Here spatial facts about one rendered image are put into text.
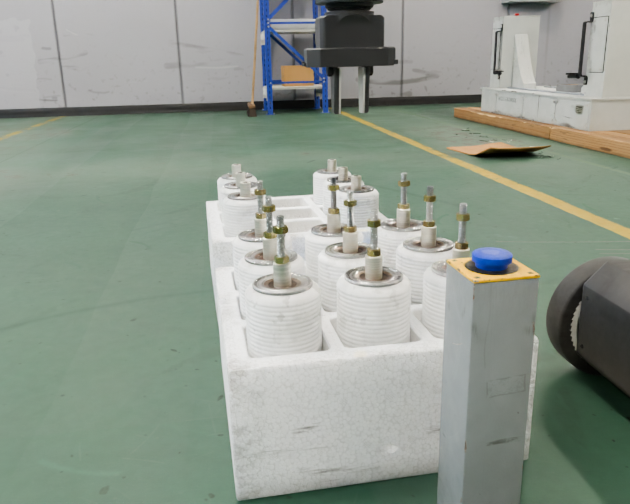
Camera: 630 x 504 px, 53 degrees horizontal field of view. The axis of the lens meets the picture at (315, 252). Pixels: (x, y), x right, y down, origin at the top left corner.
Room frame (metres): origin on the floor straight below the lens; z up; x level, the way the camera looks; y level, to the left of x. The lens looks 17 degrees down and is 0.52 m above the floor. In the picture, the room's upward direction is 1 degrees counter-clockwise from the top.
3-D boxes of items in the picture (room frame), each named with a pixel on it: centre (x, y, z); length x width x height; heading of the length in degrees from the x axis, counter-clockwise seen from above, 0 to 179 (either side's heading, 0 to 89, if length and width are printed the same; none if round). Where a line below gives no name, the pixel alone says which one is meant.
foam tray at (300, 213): (1.43, 0.05, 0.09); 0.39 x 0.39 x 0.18; 11
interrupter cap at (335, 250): (0.89, -0.05, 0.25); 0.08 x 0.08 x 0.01
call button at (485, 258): (0.61, -0.18, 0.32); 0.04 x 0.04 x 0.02
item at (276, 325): (0.75, 0.04, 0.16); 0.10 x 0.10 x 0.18
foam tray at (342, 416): (0.88, -0.05, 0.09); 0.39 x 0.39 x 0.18; 10
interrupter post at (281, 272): (0.75, 0.04, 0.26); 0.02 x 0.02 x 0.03
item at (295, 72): (6.75, 0.14, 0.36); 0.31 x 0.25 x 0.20; 98
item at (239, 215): (1.29, 0.14, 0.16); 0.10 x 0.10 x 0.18
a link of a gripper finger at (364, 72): (0.89, -0.07, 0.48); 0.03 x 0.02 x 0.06; 9
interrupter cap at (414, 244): (0.91, -0.17, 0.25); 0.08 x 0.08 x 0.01
